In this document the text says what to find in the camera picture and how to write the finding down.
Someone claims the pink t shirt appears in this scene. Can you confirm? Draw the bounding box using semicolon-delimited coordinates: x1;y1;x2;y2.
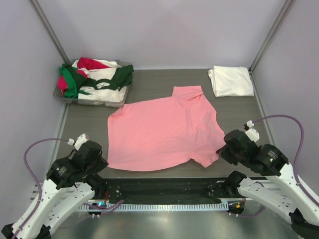
107;86;225;172

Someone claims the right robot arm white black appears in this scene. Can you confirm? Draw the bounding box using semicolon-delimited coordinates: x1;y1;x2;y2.
217;128;319;239

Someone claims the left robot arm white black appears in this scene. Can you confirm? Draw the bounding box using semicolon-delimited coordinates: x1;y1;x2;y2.
1;140;107;239

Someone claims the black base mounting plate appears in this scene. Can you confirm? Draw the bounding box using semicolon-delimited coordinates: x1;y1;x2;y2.
93;177;242;205

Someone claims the white t shirt in bin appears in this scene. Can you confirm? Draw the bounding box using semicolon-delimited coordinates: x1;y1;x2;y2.
77;61;131;105

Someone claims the folded white t shirt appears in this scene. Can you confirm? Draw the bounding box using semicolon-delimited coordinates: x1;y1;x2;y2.
208;65;254;98

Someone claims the bright green t shirt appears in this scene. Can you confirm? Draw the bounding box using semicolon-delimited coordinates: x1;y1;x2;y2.
57;66;78;99

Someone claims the clear plastic bin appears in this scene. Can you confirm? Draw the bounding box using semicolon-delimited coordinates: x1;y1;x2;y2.
53;57;134;108

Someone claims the dark green t shirt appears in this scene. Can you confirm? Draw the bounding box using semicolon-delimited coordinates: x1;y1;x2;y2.
76;65;134;91

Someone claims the red t shirt in bin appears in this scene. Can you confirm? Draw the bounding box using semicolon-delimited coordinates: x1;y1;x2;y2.
56;57;110;90

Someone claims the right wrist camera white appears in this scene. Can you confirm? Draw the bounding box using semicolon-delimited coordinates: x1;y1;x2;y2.
244;120;260;142

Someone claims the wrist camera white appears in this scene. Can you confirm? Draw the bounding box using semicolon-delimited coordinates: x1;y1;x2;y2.
67;133;89;150
244;120;260;142

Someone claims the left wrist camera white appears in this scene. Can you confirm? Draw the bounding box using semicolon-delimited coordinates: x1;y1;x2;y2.
67;133;89;150

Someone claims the slotted cable duct strip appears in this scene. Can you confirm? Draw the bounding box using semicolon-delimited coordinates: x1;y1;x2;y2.
79;202;229;213

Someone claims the left aluminium frame post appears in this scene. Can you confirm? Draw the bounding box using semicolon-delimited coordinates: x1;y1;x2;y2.
29;0;70;64

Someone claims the aluminium frame post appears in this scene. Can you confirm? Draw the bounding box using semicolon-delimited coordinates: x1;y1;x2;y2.
249;0;296;74
29;0;70;64

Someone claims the right aluminium frame post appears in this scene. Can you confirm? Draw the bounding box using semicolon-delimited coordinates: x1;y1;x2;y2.
249;0;296;74

